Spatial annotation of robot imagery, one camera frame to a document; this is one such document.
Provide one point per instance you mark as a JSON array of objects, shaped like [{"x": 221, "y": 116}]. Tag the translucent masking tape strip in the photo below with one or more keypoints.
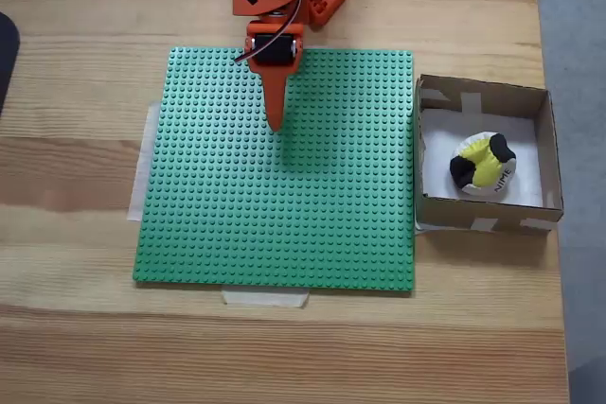
[
  {"x": 142, "y": 177},
  {"x": 265, "y": 299}
]

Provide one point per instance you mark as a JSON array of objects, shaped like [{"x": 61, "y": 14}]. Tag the green studded baseplate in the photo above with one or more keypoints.
[{"x": 237, "y": 186}]

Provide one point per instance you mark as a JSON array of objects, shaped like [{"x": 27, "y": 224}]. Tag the black rounded flat object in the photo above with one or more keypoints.
[{"x": 7, "y": 58}]

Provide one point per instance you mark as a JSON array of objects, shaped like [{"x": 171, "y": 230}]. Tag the white paper sheet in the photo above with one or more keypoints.
[{"x": 438, "y": 163}]

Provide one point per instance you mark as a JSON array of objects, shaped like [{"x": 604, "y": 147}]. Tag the brown cardboard box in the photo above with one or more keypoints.
[{"x": 450, "y": 212}]

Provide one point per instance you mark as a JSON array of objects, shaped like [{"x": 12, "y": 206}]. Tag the yellow black white fabric ball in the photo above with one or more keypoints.
[{"x": 483, "y": 167}]

